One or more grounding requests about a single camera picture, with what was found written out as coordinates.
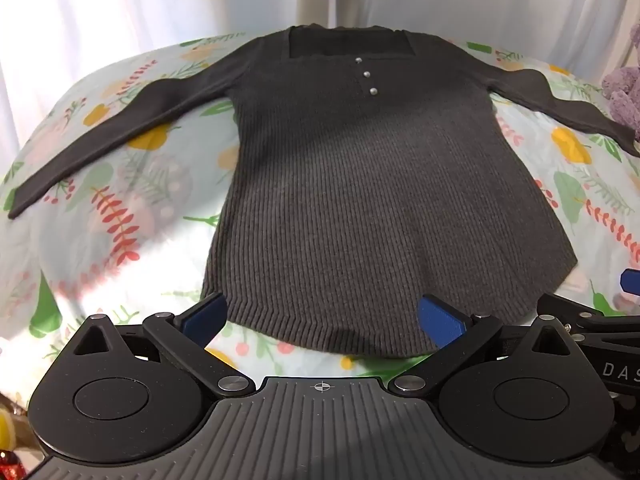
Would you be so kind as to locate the white curtain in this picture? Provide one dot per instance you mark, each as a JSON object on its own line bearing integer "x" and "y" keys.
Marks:
{"x": 110, "y": 10}

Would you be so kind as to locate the purple plush toy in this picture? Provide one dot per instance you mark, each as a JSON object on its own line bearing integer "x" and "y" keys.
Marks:
{"x": 625, "y": 95}

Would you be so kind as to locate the yellow round object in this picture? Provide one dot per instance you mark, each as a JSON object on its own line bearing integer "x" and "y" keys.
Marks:
{"x": 7, "y": 427}

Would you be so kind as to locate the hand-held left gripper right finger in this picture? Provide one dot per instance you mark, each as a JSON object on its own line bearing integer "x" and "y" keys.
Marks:
{"x": 441, "y": 321}

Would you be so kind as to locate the floral printed bedsheet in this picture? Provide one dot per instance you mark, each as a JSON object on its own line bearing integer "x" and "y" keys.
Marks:
{"x": 100, "y": 240}

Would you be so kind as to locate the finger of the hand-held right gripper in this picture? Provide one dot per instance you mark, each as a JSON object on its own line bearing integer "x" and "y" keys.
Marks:
{"x": 632, "y": 280}
{"x": 575, "y": 312}

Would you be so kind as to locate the red shiny object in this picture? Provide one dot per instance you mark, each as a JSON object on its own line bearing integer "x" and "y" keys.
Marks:
{"x": 11, "y": 466}

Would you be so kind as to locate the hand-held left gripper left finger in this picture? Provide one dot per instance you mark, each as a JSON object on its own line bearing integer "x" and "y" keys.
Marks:
{"x": 202, "y": 321}

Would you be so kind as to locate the dark grey ribbed sweater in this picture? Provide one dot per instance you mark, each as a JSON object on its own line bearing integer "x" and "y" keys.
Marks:
{"x": 360, "y": 200}

